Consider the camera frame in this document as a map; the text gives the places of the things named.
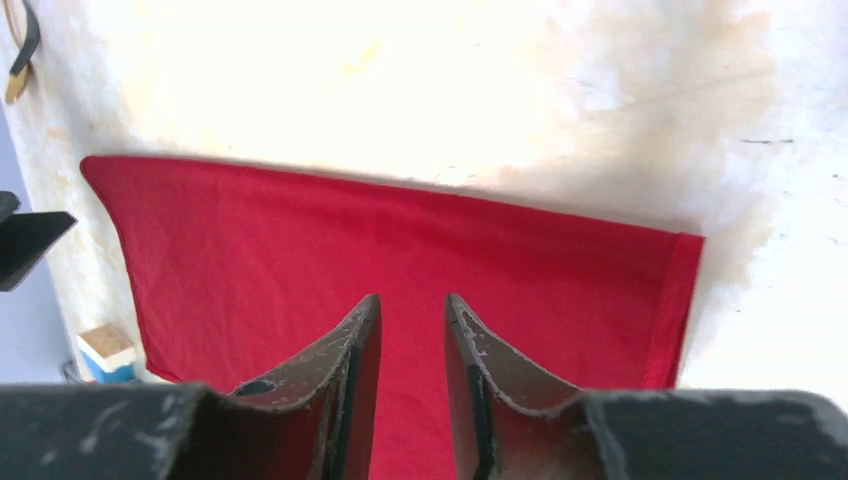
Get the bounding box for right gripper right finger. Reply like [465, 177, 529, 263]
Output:
[444, 294, 847, 479]

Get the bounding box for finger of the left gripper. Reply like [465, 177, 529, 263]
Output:
[1, 191, 77, 292]

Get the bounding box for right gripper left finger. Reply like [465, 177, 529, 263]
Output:
[1, 294, 381, 479]

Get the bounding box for red cloth napkin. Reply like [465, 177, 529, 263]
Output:
[80, 156, 705, 479]

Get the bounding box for gold spoon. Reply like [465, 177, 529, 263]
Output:
[2, 1, 32, 106]

